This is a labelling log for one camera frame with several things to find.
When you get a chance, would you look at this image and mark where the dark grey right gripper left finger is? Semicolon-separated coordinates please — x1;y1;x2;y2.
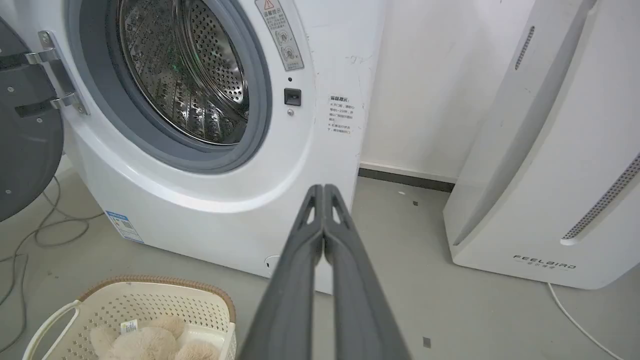
237;184;326;360

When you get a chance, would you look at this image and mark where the white front-load washing machine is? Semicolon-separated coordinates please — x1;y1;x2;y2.
0;0;387;295

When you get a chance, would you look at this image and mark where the grey floor cable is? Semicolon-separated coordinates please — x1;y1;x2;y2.
0;175;106;353

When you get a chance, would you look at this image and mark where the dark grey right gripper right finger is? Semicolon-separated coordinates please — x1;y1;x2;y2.
323;184;412;360

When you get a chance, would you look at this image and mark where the beige plush toy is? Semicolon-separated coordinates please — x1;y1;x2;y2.
89;315;221;360

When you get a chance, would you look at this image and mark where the white power cable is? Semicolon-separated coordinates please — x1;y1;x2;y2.
546;282;627;360

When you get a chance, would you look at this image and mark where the grey washing machine door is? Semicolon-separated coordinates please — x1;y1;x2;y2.
0;17;66;223

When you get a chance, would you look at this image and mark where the cream perforated laundry basket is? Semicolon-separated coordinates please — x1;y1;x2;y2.
21;274;238;360

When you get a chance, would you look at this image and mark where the white air purifier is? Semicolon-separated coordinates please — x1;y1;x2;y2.
443;0;640;291

